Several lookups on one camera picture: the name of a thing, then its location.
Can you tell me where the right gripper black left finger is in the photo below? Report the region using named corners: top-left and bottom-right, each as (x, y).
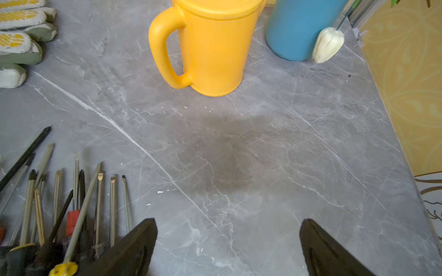
top-left (77, 218), bottom-right (158, 276)

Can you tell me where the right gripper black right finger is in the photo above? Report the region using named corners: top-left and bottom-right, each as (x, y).
top-left (299, 218), bottom-right (374, 276)

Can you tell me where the black yellow handle screwdriver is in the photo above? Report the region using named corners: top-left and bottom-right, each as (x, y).
top-left (6, 170), bottom-right (38, 276)

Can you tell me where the white artificial tulip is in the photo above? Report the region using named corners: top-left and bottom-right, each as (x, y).
top-left (312, 27), bottom-right (345, 64)

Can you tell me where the yellow watering can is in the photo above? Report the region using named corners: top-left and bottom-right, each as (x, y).
top-left (148, 1), bottom-right (267, 97)

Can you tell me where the yellow white work glove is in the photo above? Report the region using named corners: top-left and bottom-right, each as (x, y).
top-left (1, 0), bottom-right (58, 89)

